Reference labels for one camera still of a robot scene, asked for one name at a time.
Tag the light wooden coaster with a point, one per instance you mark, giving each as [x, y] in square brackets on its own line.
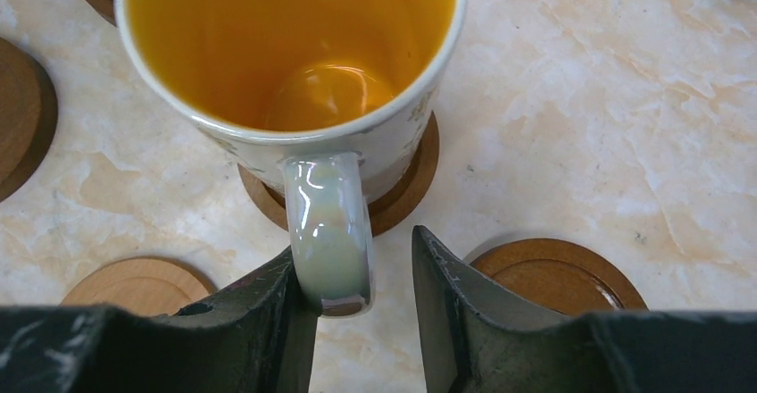
[145, 285]

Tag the patterned mug yellow inside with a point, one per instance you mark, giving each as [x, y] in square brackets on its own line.
[324, 101]

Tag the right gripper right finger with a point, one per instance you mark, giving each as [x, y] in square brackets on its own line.
[477, 336]

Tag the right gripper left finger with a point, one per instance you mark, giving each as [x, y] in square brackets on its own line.
[255, 335]

